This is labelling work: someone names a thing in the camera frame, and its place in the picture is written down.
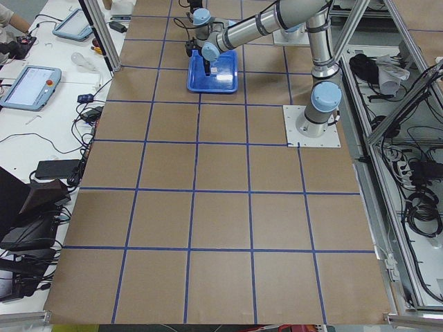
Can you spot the blue plastic tray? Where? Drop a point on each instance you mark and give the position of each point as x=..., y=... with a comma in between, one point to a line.
x=222, y=76

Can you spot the far teach pendant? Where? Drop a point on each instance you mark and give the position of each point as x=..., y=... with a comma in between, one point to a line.
x=75, y=27

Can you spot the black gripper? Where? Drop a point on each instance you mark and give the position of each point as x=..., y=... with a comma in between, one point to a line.
x=207, y=66

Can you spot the near teach pendant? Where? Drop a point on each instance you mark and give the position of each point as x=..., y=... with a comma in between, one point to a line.
x=32, y=89

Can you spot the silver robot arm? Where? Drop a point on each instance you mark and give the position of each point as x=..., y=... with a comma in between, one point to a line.
x=215, y=36

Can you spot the black flat power brick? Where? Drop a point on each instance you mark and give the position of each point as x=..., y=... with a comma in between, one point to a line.
x=53, y=169

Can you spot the small blue device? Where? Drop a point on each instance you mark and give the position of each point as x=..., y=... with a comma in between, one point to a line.
x=85, y=98

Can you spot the yellow handled screwdriver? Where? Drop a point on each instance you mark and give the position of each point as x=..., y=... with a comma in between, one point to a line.
x=97, y=50

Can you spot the black power adapter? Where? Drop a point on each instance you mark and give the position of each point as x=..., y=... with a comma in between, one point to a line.
x=118, y=27

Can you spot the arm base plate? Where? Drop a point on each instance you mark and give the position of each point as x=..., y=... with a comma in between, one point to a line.
x=302, y=133

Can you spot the aluminium frame post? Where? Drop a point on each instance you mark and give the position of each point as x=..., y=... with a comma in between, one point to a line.
x=96, y=20

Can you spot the teach pendant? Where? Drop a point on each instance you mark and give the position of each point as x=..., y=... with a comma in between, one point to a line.
x=32, y=89
x=75, y=27

